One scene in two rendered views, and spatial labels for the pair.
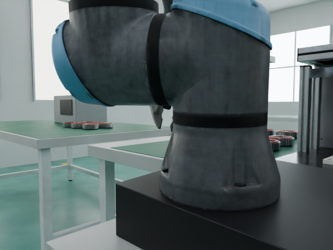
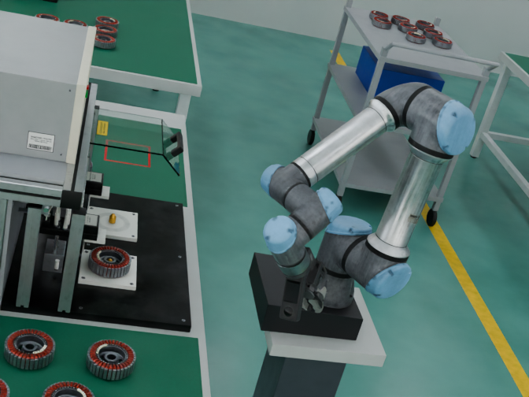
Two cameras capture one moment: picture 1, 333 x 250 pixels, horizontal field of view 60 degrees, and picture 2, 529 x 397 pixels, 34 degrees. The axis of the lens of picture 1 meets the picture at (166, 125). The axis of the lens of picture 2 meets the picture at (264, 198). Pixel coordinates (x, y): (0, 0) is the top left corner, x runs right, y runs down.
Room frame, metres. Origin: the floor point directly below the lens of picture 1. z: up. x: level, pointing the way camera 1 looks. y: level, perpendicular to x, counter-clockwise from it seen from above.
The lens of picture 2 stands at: (2.22, 0.77, 2.06)
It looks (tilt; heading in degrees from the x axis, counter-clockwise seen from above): 27 degrees down; 211
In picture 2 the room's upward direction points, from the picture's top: 15 degrees clockwise
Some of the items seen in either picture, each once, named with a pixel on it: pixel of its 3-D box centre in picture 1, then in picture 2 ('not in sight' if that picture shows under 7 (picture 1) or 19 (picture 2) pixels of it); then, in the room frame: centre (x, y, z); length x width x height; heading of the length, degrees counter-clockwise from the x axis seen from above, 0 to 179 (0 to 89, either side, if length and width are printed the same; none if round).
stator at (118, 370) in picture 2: not in sight; (111, 359); (1.00, -0.25, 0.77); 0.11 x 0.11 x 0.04
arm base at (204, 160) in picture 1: (218, 149); (331, 277); (0.37, -0.07, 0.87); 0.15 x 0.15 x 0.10
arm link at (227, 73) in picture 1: (214, 55); (345, 243); (0.36, -0.06, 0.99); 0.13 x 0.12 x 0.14; 74
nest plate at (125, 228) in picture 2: not in sight; (111, 223); (0.58, -0.69, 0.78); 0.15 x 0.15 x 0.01; 45
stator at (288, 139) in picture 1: (280, 140); not in sight; (1.25, -0.50, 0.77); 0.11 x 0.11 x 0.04
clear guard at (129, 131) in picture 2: not in sight; (123, 139); (0.56, -0.72, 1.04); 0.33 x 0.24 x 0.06; 135
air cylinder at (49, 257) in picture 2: not in sight; (54, 255); (0.86, -0.62, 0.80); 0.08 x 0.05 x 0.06; 45
